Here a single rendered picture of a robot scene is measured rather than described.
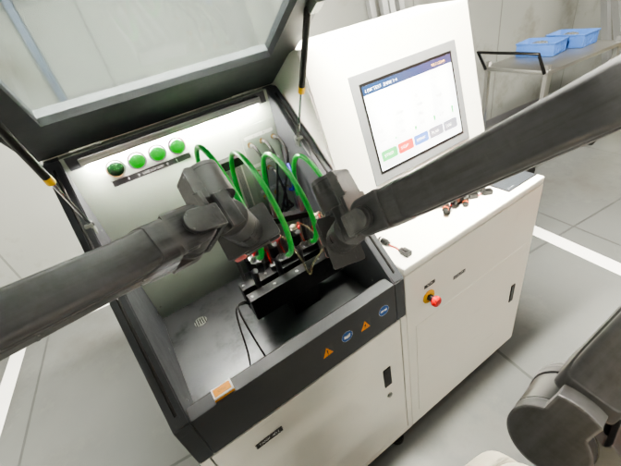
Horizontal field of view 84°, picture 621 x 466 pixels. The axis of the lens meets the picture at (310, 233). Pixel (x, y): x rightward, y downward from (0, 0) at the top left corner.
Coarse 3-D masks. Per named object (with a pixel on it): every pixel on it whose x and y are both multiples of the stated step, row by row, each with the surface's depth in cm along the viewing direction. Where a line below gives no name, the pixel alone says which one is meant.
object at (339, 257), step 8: (328, 216) 66; (320, 224) 66; (328, 224) 66; (320, 232) 66; (328, 232) 62; (328, 240) 63; (328, 248) 65; (336, 248) 61; (352, 248) 60; (360, 248) 66; (336, 256) 65; (344, 256) 65; (352, 256) 65; (360, 256) 65; (336, 264) 65; (344, 264) 65
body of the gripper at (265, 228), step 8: (256, 208) 61; (264, 208) 60; (256, 216) 60; (264, 216) 60; (256, 224) 55; (264, 224) 60; (272, 224) 60; (256, 232) 56; (264, 232) 60; (272, 232) 60; (280, 232) 61; (224, 240) 60; (248, 240) 55; (256, 240) 58; (264, 240) 59; (224, 248) 60; (232, 248) 59; (240, 248) 59; (248, 248) 59; (232, 256) 59
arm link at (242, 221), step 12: (216, 192) 50; (228, 192) 52; (228, 204) 50; (240, 204) 50; (228, 216) 49; (240, 216) 49; (252, 216) 53; (228, 228) 49; (240, 228) 49; (252, 228) 53; (240, 240) 53
